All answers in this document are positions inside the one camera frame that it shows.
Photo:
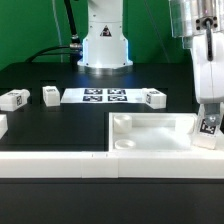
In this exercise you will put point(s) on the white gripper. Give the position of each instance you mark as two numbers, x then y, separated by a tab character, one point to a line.
208	75

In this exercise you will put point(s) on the white square table top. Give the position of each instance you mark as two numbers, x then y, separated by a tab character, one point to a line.
151	131

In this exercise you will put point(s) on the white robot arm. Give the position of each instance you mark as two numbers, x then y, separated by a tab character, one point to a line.
200	25

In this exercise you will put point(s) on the white marker sheet with tags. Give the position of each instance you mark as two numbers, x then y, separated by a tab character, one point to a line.
102	95

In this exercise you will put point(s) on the white fence obstacle frame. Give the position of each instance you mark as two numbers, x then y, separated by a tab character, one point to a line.
209	165

